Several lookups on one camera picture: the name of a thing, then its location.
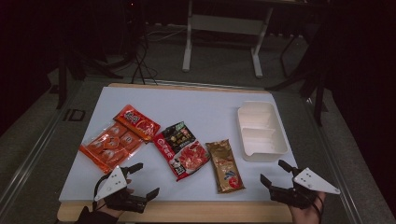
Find red and black seasoning packet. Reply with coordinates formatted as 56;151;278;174
152;120;211;182

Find aluminium rail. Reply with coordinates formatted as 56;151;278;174
0;81;78;213
303;96;365;224

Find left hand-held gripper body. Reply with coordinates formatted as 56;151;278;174
93;165;149;214

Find white table mat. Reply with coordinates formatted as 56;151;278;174
59;86;298;203

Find white plastic container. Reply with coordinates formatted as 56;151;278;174
236;100;290;162

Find gold foil packet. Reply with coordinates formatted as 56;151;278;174
205;139;246;194

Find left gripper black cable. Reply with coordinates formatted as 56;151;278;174
92;174;108;213

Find person's right hand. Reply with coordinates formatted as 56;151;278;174
288;190;327;224

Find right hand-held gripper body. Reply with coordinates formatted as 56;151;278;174
269;167;341;209

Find black floor cables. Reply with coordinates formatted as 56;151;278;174
130;27;160;86

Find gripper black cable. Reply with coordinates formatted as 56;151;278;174
312;192;325;218
92;174;108;213

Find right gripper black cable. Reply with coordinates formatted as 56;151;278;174
312;192;325;218

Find person's left hand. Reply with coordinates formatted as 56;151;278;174
96;178;135;218

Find clear bag of orange sachets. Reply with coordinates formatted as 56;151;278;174
78;105;162;174

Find black metal stand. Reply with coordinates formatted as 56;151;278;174
265;31;330;127
55;40;124;110

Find white metal desk frame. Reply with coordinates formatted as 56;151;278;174
181;0;275;78

